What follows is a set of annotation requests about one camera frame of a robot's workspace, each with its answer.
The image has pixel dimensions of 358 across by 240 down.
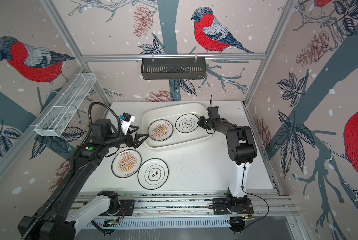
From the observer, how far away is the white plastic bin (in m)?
0.89

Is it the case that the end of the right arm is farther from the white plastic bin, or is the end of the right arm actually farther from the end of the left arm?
the end of the left arm

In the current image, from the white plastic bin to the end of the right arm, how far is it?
0.03m

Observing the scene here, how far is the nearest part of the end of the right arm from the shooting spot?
80 cm
